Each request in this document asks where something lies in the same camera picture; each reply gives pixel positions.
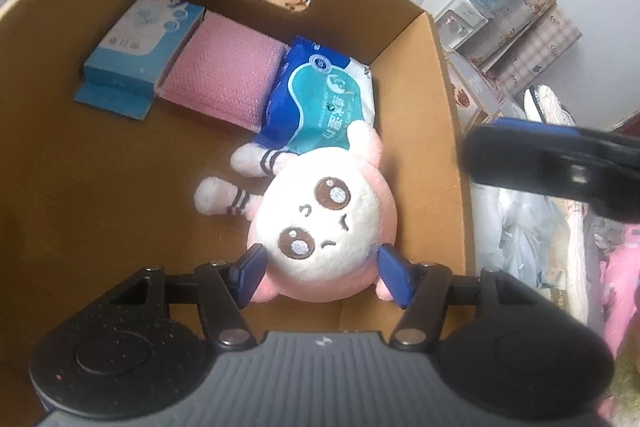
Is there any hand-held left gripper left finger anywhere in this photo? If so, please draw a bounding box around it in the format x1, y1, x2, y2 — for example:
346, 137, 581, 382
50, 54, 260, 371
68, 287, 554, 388
107, 243, 271, 348

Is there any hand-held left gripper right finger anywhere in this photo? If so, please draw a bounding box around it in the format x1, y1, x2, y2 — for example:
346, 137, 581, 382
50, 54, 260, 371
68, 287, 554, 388
377, 244, 538, 350

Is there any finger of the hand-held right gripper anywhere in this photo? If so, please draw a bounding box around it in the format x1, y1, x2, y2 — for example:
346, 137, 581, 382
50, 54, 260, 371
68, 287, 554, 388
462, 117, 640, 224

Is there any pink white plush toy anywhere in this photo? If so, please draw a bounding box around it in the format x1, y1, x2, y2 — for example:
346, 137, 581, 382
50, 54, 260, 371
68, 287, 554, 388
194, 123, 401, 304

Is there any brown cardboard box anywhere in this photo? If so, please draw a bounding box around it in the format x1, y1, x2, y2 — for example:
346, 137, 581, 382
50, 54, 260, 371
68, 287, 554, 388
0, 0, 476, 427

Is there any blue wet wipes pack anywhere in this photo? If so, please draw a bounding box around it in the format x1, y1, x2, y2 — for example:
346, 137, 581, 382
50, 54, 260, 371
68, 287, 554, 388
252, 36, 377, 155

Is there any pink knitted cloth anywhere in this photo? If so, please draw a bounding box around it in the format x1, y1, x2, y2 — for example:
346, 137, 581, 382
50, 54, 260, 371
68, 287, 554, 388
155, 11, 291, 132

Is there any light blue paper box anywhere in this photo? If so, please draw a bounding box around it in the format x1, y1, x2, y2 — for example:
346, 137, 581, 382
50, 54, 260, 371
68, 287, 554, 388
74, 0, 206, 122

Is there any white plastic bag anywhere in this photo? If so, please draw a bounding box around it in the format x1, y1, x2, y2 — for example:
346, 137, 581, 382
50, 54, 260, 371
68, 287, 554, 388
475, 187, 576, 308

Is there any red patterned white box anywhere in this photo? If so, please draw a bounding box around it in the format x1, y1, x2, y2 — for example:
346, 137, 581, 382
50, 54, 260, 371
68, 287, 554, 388
445, 52, 508, 132

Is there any checked patterned roll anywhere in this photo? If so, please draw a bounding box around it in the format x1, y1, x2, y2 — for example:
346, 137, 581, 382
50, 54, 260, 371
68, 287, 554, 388
487, 4, 583, 100

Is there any floral patterned roll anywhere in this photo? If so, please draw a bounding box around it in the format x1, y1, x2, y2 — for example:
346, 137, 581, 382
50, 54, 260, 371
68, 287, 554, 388
472, 0, 558, 68

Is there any pink pillow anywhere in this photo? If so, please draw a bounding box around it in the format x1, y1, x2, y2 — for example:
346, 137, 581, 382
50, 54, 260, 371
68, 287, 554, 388
597, 227, 640, 358

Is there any white water dispenser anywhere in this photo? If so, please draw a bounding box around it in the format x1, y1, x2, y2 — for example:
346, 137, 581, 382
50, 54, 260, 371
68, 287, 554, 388
420, 0, 491, 52

